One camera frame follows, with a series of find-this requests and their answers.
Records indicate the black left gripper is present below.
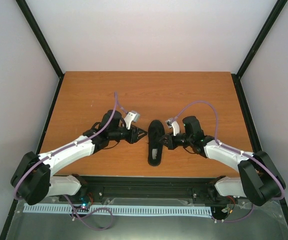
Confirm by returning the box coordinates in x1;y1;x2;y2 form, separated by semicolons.
109;124;148;145

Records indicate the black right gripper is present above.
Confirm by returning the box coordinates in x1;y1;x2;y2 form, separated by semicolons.
157;131;193;150

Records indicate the black canvas sneaker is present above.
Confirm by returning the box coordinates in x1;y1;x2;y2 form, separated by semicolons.
147;120;165;167

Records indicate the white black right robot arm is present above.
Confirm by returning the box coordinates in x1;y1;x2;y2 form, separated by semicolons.
159;116;286;206

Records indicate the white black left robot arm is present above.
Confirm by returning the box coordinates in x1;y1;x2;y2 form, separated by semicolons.
10;110;147;206

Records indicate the green lit controller board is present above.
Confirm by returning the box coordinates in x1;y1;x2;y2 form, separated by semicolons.
73;201;93;214

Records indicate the right small wiring board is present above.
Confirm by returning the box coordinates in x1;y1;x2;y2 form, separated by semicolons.
221;203;235;215

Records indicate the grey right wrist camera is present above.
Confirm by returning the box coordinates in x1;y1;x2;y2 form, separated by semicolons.
165;118;181;136

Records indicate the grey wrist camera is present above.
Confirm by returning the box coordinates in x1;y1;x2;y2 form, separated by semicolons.
165;118;181;136
124;110;141;130

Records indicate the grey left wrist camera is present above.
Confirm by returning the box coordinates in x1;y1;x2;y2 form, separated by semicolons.
124;110;141;130

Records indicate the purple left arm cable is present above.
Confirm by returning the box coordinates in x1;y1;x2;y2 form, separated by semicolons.
13;91;130;230

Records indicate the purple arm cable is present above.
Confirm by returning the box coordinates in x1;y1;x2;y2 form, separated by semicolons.
13;91;130;230
171;100;286;224

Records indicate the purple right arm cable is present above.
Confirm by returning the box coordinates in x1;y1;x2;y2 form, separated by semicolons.
171;100;286;224

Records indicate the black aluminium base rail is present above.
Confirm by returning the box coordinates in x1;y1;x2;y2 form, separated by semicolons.
68;176;235;207

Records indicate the light blue slotted cable duct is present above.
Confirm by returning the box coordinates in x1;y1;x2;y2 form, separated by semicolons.
22;203;212;218

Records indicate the black left frame post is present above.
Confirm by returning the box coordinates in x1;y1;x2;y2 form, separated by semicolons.
15;0;65;81

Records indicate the black frame post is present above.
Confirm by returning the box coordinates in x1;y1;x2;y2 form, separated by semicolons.
15;0;65;81
235;0;288;78

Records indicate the black right frame post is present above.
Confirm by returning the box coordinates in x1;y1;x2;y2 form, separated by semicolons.
235;0;288;78

